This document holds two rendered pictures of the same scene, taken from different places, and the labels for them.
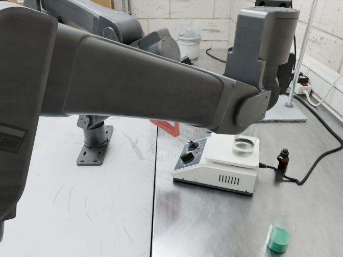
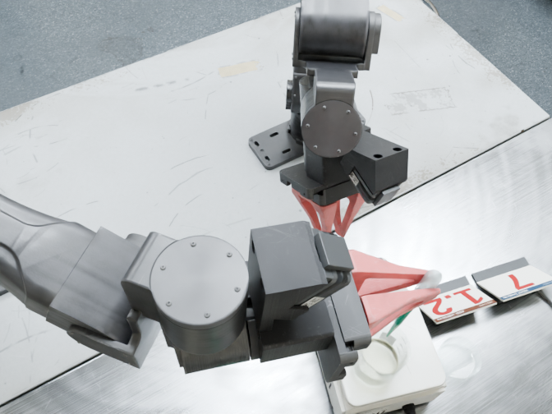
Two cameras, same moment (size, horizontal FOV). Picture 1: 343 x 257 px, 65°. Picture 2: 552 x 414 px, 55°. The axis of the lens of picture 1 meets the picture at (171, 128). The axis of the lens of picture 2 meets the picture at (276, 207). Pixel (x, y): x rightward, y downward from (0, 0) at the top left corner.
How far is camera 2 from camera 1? 0.46 m
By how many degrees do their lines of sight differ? 47
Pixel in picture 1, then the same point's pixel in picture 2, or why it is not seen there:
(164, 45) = (316, 116)
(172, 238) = not seen: hidden behind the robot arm
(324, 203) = not seen: outside the picture
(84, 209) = (181, 207)
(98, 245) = not seen: hidden behind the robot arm
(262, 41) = (132, 299)
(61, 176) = (218, 141)
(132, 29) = (337, 38)
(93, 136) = (295, 122)
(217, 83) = (19, 287)
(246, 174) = (336, 393)
